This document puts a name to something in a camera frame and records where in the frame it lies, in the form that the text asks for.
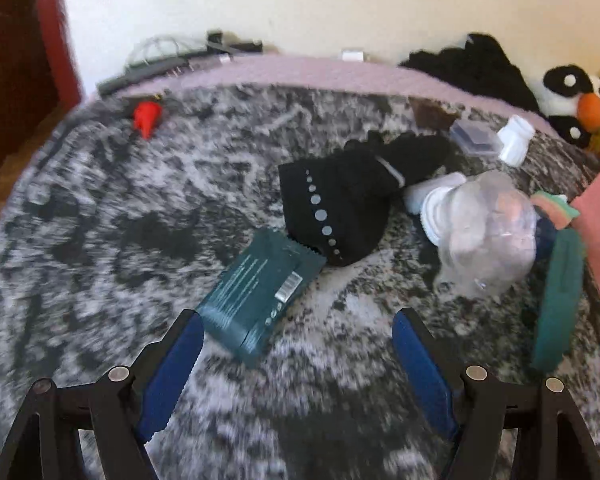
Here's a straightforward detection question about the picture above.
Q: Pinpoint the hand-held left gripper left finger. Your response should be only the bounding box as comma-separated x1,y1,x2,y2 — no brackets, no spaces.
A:
0,309,205,480

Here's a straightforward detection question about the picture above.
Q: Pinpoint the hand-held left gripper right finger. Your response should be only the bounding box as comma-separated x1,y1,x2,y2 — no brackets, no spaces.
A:
391,308,600,480

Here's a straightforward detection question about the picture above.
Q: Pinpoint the dark green snack packet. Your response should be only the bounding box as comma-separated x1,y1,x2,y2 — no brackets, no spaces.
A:
198,228,327,368

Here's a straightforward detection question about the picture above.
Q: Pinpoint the green round pad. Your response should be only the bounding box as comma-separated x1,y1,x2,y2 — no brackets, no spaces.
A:
531,229,587,372

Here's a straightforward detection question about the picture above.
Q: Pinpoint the green and pink sponge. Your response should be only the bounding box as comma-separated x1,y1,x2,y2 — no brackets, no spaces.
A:
531,191,581,231

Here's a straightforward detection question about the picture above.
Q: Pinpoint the grey patterned blanket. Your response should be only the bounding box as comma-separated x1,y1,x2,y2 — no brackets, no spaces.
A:
0,54,600,480

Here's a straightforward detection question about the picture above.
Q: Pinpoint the clear plastic bottle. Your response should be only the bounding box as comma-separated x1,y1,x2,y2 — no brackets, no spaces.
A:
404,170,540,297

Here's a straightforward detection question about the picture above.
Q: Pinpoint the black dotted cloth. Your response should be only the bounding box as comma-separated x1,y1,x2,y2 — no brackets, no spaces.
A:
278,130,452,267

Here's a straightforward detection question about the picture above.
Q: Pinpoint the white plastic jar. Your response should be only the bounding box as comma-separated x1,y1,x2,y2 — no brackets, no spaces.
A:
497,115,536,167

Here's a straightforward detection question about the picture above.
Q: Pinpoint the panda plush toy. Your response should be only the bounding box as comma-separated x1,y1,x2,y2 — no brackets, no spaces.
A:
542,64,600,150

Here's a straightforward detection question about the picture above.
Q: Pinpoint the small clear plastic box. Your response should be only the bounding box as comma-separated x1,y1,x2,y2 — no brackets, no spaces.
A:
449,120,498,157

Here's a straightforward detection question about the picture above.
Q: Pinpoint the red plastic cone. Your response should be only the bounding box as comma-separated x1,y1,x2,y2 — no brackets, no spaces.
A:
132,101,162,139

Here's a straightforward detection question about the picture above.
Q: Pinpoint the black garment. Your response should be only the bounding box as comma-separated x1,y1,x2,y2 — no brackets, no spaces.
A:
398,33,541,113

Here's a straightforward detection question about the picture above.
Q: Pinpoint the black power strip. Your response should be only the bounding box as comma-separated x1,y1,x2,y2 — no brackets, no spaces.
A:
97,56,191,97

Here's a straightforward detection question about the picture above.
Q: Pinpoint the black adapter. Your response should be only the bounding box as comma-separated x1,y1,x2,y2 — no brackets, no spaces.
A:
206,31,265,56

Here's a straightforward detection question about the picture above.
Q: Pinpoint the dark wooden door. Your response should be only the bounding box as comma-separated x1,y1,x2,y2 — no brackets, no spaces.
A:
0,0,83,193

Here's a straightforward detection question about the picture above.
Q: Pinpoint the white coiled cable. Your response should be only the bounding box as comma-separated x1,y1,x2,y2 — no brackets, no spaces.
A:
125,35,201,68

